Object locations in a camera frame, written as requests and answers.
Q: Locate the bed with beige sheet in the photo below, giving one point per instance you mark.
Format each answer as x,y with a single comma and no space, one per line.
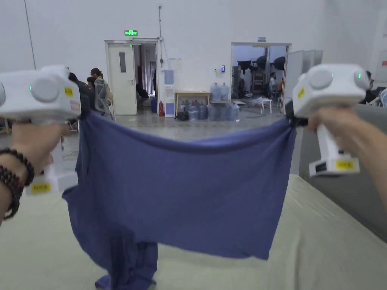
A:
317,247

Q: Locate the red fire extinguisher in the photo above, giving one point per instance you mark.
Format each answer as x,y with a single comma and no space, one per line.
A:
161,109

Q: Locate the grey padded headboard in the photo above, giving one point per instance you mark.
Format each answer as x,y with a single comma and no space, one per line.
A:
347,193

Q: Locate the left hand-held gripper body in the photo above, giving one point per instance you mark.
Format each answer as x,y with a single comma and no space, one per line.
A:
45,96

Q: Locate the person's right forearm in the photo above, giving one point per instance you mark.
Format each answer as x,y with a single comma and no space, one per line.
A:
373,157

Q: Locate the person's left hand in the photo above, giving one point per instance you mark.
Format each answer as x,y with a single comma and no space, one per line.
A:
33,142

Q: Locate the person's left forearm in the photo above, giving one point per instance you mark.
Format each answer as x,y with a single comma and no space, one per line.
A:
10,184

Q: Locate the green exit sign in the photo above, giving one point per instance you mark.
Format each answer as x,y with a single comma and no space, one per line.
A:
131,33

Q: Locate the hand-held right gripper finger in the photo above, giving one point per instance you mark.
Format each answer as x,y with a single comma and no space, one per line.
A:
297,122

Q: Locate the black bag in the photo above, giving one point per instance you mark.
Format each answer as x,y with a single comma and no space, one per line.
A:
182,116

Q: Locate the group of water bottles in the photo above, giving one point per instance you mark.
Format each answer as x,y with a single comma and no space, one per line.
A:
223,110

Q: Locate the group of people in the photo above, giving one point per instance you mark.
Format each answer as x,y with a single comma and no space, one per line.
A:
87,87

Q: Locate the dark blue shirt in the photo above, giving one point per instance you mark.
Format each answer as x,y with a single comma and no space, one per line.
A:
181,193

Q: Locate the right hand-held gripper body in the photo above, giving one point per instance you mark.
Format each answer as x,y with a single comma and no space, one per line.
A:
329,90

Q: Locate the white water dispenser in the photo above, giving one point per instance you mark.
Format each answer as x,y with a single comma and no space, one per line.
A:
169,96

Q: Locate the white door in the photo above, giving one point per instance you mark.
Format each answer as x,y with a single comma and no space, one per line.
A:
121,81

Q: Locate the person's right hand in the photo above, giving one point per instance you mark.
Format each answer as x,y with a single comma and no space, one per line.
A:
335,127

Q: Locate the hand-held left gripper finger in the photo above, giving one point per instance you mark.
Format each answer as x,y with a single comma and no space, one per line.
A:
85,109

